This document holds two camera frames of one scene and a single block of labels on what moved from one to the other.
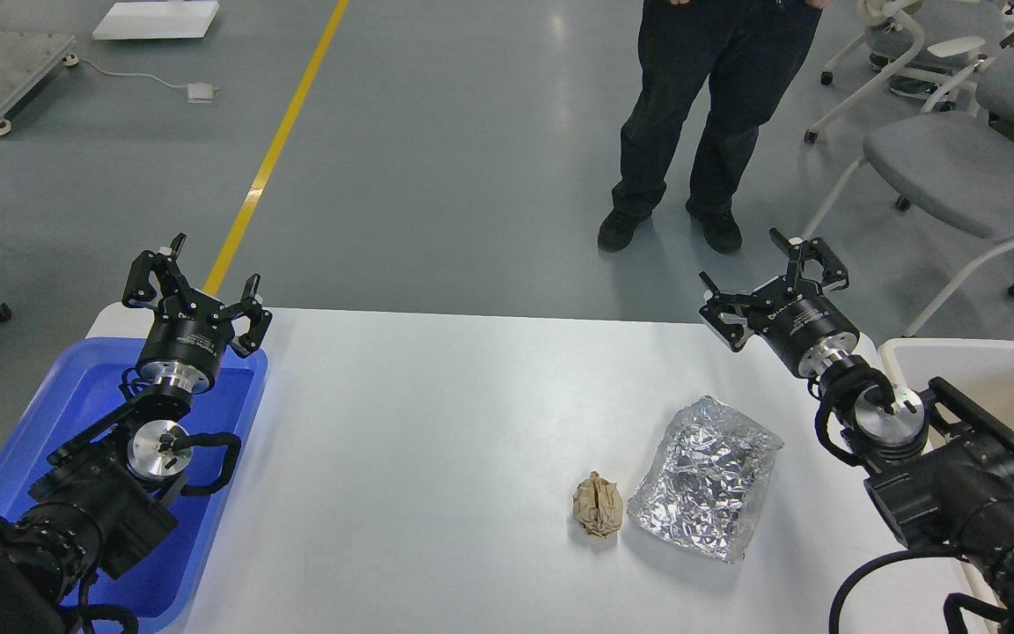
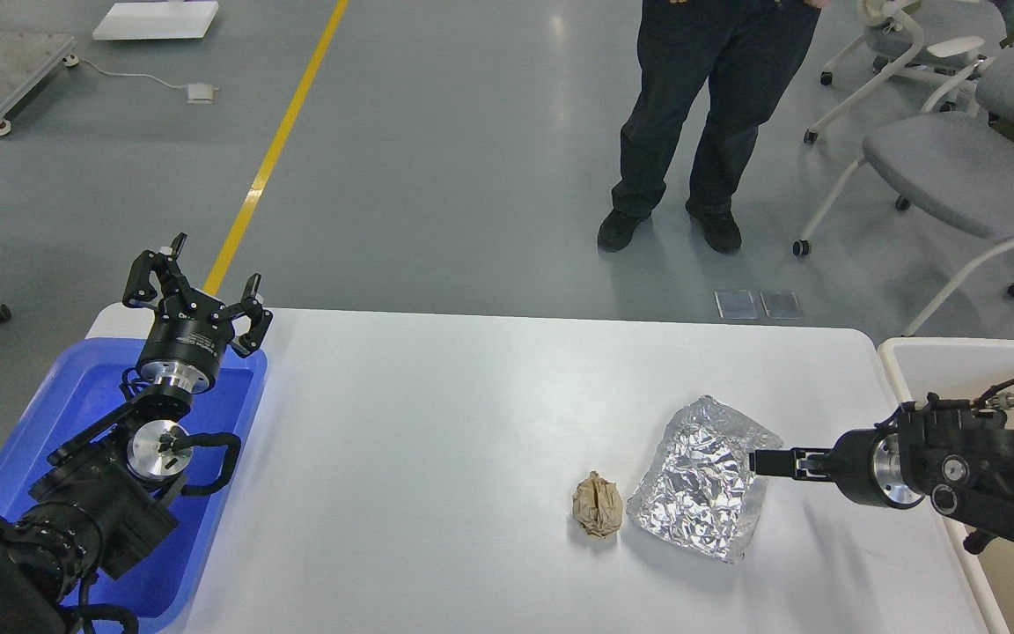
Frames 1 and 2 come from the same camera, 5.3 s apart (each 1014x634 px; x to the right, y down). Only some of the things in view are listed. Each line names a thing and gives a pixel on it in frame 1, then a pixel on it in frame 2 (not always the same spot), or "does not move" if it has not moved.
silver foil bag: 706,484 does not move
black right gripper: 804,328 → 866,467
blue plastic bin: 79,385 does not move
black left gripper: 183,346 does not move
